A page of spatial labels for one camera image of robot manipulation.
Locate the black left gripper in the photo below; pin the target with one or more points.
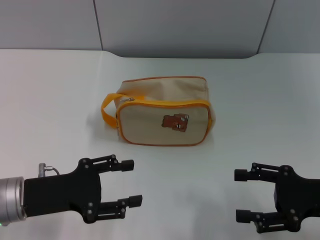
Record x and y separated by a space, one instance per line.
62 192

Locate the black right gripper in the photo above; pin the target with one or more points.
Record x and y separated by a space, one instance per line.
300 197

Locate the beige food bag orange trim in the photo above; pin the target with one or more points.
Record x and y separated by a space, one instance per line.
150 120

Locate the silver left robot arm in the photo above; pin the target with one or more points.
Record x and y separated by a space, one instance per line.
11 200

